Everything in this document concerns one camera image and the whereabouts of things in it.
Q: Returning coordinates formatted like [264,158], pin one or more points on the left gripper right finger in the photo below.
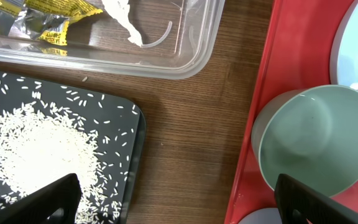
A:
[298,203]

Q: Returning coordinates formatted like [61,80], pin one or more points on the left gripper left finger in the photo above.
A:
[55,203]

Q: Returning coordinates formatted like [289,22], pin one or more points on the light blue bowl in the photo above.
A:
[263,216]

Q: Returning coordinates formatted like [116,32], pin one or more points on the pile of rice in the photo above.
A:
[42,155]

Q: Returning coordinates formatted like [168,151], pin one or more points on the green bowl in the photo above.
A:
[310,135]

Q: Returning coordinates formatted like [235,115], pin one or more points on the yellow snack wrapper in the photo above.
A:
[46,20]

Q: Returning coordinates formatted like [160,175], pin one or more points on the white napkin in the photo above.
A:
[119,10]

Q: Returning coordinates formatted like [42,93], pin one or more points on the black plastic tray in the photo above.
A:
[57,143]

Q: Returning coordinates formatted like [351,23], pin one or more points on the red serving tray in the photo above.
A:
[296,57]

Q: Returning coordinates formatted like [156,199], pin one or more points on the clear plastic bin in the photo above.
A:
[178,39]

